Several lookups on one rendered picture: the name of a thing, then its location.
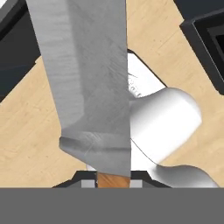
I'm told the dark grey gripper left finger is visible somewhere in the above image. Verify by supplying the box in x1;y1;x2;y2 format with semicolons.
52;170;98;189

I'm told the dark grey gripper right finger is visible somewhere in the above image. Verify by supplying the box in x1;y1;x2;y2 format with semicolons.
129;170;173;189

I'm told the steel knife with wooden handle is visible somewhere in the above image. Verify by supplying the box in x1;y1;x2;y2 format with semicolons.
25;0;132;189

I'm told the dark grey open drawer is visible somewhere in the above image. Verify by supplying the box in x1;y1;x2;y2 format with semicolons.
174;0;224;96

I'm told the white rounded object, black panel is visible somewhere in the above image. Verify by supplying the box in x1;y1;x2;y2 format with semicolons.
86;48;221;189

